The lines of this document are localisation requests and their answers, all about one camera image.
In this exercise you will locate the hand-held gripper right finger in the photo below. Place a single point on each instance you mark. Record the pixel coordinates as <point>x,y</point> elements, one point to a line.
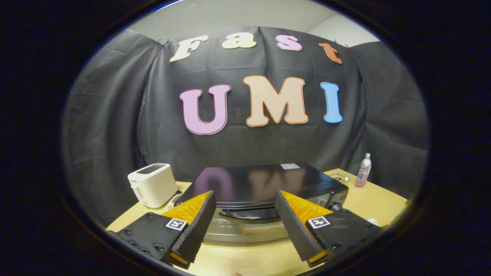
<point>291,226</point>

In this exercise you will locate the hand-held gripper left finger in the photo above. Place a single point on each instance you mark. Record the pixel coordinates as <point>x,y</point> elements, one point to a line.
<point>199,224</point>

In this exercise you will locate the black toaster oven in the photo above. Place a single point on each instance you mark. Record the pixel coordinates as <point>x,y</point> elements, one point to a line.
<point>261,184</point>

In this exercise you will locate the white pop-up toaster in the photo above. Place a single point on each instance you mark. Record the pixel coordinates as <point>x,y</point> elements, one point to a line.
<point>153,186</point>

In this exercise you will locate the clear glass jar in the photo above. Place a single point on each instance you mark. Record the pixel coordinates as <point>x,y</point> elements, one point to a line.
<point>340,178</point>

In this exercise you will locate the pink and white bottle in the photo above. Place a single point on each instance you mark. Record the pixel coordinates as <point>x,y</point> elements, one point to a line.
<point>363,172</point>

